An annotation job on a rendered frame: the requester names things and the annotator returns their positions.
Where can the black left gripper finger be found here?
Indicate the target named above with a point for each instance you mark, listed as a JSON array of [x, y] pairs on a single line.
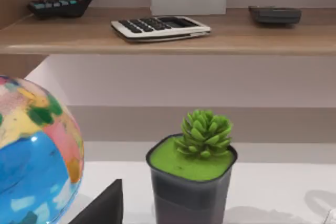
[[110, 203]]

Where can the green plant in grey pot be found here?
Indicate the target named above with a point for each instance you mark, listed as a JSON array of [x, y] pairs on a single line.
[[191, 171]]

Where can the colourful globe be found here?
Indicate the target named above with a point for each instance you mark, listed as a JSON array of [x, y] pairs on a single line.
[[34, 150]]

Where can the wooden shelf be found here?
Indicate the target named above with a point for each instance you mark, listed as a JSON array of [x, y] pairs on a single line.
[[78, 37]]

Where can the white calculator with black keys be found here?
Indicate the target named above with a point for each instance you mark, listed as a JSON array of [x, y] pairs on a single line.
[[160, 28]]

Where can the black calculator with teal keys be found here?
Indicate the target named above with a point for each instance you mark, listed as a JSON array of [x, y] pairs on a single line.
[[61, 5]]

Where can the dark grey calculator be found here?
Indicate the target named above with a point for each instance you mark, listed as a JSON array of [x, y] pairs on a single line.
[[275, 15]]

